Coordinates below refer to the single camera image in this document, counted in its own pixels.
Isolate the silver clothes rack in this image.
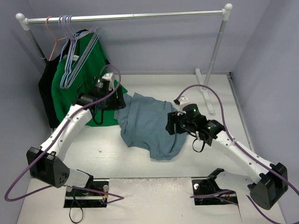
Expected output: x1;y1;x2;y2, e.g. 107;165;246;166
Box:
15;3;233;114

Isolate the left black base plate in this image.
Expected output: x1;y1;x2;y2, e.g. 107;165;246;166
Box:
64;189;108;208

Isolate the green t-shirt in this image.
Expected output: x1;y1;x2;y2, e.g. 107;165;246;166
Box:
51;34;118;126

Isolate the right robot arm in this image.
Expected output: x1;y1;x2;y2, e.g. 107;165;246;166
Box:
165;100;288;210

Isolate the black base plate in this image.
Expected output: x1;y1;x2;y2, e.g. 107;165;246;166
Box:
191;168;238;206
64;189;108;208

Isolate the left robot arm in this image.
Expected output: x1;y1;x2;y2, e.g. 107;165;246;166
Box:
26;72;126;196

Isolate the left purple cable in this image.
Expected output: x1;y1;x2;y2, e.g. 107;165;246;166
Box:
4;64;124;206

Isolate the purple cable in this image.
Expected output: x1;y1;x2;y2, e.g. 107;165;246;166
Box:
176;84;299;224
4;64;124;206

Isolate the black t-shirt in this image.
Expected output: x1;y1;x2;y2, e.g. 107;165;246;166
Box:
37;28;111;128

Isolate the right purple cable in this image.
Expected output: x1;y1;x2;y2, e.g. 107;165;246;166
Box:
176;84;299;224

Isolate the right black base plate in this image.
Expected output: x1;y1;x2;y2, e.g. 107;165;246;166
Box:
191;168;238;206

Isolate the blue-grey t-shirt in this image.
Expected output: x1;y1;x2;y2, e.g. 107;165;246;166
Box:
114;93;186;161

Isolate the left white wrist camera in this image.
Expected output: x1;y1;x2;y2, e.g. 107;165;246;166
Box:
101;72;115;91

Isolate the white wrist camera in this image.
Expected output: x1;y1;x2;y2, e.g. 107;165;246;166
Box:
173;96;191;113
101;72;115;91

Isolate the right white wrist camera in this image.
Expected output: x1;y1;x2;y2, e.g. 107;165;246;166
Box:
173;96;191;113

